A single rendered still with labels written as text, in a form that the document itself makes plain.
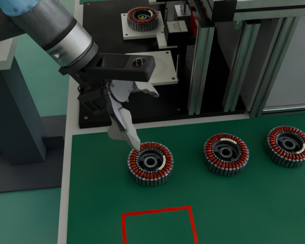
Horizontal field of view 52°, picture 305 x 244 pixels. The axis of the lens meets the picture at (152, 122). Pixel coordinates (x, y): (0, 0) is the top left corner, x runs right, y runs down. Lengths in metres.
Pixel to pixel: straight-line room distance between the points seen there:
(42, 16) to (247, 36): 0.43
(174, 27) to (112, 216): 0.53
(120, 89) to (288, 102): 0.54
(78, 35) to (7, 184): 1.31
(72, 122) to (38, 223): 0.81
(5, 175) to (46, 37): 1.33
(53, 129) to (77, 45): 1.38
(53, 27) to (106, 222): 0.43
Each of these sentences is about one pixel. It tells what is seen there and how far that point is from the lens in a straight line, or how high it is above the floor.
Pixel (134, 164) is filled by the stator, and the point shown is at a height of 0.78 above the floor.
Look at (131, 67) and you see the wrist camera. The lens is 0.53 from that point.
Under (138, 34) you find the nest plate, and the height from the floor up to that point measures 0.78.
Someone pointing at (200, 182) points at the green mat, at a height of 0.75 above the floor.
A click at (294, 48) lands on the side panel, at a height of 0.98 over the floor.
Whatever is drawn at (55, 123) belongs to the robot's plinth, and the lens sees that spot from 1.92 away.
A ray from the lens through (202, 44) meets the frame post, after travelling 0.72.
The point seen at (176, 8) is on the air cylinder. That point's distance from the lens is 1.20.
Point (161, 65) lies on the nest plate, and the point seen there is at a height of 0.78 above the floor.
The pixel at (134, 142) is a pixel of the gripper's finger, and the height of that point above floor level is 0.95.
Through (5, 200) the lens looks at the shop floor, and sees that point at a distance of 1.74.
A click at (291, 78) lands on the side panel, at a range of 0.89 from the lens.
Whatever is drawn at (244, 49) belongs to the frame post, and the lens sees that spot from 0.77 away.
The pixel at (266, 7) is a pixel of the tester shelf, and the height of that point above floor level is 1.10.
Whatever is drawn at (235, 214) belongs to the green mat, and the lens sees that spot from 0.76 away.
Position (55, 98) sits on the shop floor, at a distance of 2.08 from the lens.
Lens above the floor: 1.43
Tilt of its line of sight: 50 degrees down
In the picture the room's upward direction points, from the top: straight up
